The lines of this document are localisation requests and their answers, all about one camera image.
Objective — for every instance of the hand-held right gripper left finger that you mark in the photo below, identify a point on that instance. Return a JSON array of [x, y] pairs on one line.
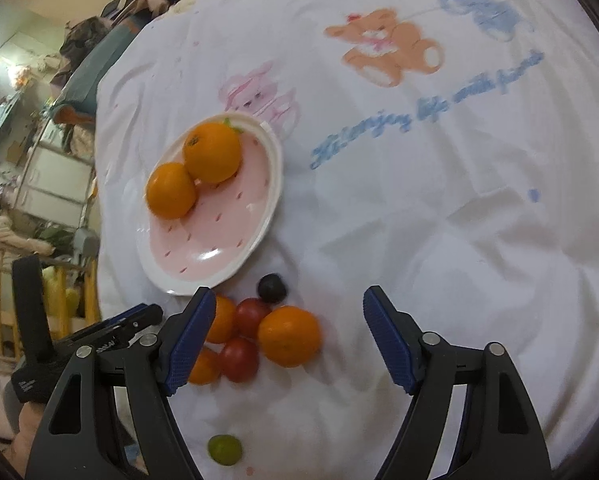
[[192, 345]]

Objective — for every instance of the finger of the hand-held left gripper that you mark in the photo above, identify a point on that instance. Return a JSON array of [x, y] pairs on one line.
[[134, 320]]

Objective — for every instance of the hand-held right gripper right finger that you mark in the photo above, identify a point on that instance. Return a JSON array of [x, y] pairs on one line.
[[390, 345]]

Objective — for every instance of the mandarin orange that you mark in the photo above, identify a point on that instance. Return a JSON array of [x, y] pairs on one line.
[[223, 320], [212, 152], [171, 190], [289, 335], [205, 366]]

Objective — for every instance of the red cherry tomato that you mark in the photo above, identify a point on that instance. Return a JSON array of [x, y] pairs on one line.
[[252, 316], [239, 360]]

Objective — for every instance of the dark purple grape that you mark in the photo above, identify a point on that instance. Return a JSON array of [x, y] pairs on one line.
[[272, 287]]

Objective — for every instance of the white plate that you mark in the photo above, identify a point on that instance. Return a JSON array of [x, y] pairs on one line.
[[214, 240]]

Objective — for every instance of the green cherry tomato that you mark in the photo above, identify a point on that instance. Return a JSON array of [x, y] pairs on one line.
[[224, 449]]

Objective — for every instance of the person's left hand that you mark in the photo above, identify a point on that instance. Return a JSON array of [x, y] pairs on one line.
[[26, 430]]

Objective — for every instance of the beige plush cloth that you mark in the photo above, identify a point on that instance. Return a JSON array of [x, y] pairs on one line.
[[9, 235]]

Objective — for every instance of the white cartoon print sheet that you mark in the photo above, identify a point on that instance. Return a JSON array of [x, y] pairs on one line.
[[429, 235]]

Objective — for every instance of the white kitchen cabinet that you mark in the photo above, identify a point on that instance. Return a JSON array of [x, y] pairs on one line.
[[54, 175]]

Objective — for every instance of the teal armchair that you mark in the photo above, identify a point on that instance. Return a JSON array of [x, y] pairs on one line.
[[99, 70]]

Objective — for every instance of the pile of dark clothes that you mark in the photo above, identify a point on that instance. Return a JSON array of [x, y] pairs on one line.
[[79, 35]]

